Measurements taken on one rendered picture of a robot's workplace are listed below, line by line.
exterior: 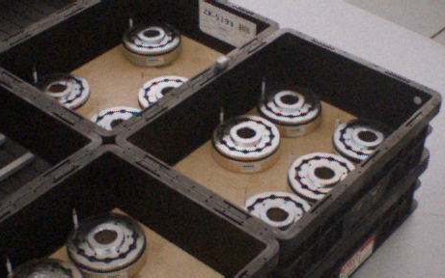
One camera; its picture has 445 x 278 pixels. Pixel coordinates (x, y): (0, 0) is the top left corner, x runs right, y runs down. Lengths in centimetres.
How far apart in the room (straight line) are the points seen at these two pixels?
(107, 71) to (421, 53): 68
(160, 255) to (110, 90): 39
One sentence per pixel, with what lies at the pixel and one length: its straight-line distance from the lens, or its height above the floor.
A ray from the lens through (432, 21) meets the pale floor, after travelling 334.
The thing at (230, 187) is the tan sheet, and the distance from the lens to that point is 122.
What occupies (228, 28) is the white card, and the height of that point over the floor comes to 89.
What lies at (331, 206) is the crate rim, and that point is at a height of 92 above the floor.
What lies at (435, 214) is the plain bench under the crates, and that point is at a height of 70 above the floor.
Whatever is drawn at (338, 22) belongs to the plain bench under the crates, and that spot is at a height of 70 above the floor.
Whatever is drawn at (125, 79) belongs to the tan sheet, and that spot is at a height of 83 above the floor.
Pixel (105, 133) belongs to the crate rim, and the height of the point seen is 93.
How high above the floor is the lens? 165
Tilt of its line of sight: 39 degrees down
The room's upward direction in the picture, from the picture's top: 1 degrees clockwise
